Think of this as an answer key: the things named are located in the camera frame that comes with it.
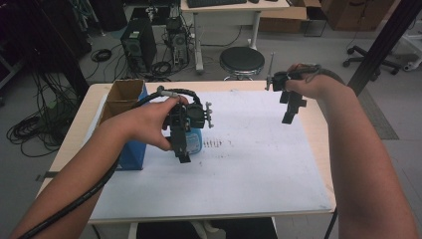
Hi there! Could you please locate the black computer tower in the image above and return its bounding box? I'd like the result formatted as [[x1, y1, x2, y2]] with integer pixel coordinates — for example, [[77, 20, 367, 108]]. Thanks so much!
[[119, 16, 158, 73]]

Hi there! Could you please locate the coiled black cable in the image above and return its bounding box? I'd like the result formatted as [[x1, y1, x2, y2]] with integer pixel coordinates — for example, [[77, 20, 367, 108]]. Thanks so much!
[[90, 48, 113, 64]]

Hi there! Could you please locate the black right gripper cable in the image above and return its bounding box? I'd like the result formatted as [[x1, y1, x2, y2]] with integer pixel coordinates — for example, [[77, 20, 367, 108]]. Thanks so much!
[[292, 63, 346, 86]]

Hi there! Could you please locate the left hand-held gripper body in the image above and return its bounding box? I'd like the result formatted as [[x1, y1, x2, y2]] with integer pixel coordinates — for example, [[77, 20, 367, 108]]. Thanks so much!
[[162, 101, 215, 133]]

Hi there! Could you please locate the grey tape strip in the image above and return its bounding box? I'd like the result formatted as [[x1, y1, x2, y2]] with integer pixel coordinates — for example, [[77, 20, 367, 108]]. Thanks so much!
[[35, 170, 60, 182]]

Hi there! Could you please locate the black keyboard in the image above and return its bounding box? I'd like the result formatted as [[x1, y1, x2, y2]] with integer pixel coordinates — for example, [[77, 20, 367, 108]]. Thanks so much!
[[186, 0, 249, 9]]

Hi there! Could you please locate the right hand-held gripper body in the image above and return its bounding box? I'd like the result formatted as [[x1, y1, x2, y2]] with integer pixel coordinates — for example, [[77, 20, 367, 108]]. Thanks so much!
[[265, 52, 294, 93]]

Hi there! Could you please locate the black round stool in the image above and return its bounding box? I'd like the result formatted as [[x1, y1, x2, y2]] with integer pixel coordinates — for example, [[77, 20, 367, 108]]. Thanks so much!
[[219, 46, 266, 82]]

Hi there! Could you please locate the blue cardboard box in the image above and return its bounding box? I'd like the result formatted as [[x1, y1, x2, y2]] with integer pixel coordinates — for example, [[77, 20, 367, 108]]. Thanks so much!
[[99, 79, 149, 171]]

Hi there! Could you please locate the white desk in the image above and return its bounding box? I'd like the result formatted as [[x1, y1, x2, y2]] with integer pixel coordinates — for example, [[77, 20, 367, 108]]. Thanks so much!
[[179, 0, 291, 75]]

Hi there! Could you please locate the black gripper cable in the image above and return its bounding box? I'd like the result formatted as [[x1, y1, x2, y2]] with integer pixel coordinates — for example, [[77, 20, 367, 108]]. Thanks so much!
[[18, 86, 203, 239], [292, 63, 346, 86]]

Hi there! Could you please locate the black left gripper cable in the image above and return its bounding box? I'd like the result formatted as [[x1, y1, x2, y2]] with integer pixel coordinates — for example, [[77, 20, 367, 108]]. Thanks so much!
[[18, 86, 203, 239]]

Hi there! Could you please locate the blue plastic bottle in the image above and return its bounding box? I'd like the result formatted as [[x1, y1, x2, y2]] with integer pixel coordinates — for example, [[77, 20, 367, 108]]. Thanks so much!
[[185, 127, 204, 155]]

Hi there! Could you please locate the black office chair base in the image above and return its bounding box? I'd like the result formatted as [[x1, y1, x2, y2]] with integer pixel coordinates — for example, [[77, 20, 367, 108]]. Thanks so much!
[[342, 44, 403, 77]]

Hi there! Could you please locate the open computer tower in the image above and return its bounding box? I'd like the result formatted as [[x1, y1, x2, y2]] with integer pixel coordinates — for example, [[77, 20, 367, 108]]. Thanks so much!
[[164, 16, 191, 67]]

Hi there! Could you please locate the flat cardboard box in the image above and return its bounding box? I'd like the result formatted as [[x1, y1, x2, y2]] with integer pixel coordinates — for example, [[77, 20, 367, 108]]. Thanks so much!
[[258, 0, 322, 34]]

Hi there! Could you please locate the black curtain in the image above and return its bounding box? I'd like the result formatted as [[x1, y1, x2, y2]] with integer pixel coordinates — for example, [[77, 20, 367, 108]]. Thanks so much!
[[0, 0, 93, 101]]

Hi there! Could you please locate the person's left hand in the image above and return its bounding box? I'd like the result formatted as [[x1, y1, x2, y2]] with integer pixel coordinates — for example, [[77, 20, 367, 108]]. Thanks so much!
[[123, 95, 190, 152]]

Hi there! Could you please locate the white table mat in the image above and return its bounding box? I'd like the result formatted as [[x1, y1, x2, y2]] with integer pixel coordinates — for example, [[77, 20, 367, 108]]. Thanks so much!
[[89, 90, 333, 223]]

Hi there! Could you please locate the black hanging cable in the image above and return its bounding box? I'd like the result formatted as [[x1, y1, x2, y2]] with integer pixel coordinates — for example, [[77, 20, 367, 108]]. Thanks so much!
[[322, 207, 338, 239]]

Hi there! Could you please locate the black metal stand post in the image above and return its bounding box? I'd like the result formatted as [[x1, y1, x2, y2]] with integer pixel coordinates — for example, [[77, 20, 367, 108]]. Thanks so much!
[[345, 0, 422, 98]]

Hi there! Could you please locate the person's right hand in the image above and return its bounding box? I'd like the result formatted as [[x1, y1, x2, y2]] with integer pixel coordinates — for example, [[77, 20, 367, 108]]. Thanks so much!
[[285, 63, 346, 101]]

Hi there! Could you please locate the large cardboard box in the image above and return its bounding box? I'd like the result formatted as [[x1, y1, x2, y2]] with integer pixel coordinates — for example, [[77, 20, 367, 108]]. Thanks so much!
[[319, 0, 396, 33]]

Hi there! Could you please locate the black floor cable bundle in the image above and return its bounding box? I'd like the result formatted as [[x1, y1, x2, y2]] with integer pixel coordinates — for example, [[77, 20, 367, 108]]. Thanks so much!
[[5, 71, 84, 158]]

